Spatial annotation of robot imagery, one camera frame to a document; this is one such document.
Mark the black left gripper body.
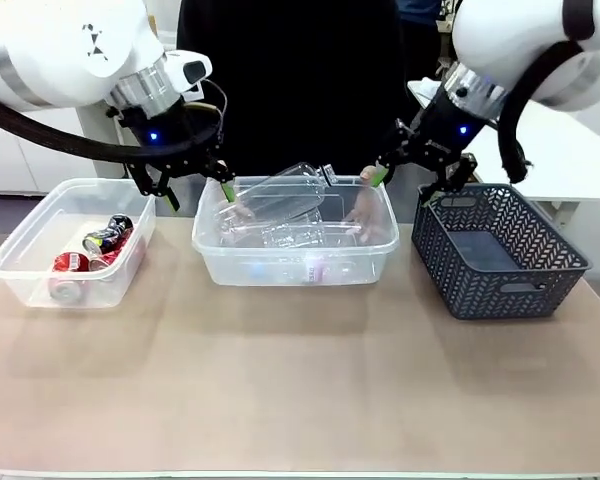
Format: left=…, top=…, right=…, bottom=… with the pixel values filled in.
left=113, top=97, right=222, bottom=177

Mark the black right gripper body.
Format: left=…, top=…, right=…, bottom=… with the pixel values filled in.
left=408, top=92, right=487, bottom=174

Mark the crushed black drink can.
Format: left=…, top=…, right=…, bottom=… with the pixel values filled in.
left=81, top=213, right=135, bottom=255

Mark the large clear plastic bottle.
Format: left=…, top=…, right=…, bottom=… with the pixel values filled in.
left=231, top=160, right=338, bottom=222

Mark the crushed red silver can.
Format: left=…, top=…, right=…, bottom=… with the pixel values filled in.
left=88, top=238, right=129, bottom=272

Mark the crushed clear plastic bottle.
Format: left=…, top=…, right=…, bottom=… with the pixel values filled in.
left=213, top=204, right=329, bottom=252

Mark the dark grey woven plastic basket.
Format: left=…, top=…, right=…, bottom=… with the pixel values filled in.
left=410, top=182, right=594, bottom=322

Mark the crushed red drink can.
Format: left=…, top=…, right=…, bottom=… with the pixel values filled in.
left=52, top=251, right=92, bottom=274

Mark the large clear plastic container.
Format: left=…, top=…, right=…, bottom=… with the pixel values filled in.
left=192, top=174, right=401, bottom=288

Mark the silver drink can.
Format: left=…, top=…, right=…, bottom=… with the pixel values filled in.
left=48, top=278, right=87, bottom=305

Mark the clear bottle with pink label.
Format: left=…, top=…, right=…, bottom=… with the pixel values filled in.
left=302, top=252, right=354, bottom=285

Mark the person's right hand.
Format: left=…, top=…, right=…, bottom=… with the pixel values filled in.
left=225, top=199, right=255, bottom=224

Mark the person's left hand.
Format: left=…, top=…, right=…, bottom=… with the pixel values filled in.
left=343, top=166, right=382, bottom=245

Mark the person's black torso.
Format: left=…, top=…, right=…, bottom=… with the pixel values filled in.
left=176, top=0, right=412, bottom=182

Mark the white desk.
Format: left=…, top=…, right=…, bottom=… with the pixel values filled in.
left=407, top=78, right=600, bottom=217

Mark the bystander in blue top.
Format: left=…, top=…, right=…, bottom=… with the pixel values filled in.
left=398, top=0, right=442, bottom=27

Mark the white cabinet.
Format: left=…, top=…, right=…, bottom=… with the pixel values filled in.
left=0, top=94, right=134, bottom=197

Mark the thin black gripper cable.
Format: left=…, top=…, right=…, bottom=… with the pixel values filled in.
left=199, top=77, right=230, bottom=132

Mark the black sleeved right arm cable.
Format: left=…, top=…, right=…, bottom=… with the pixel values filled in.
left=496, top=41, right=584, bottom=185

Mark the black sleeved arm cable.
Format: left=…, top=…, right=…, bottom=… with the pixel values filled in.
left=0, top=92, right=222, bottom=164
left=496, top=41, right=584, bottom=185

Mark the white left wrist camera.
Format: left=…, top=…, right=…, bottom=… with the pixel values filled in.
left=166, top=48, right=214, bottom=97

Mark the black sleeved left arm cable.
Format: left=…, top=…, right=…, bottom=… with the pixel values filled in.
left=0, top=92, right=222, bottom=164

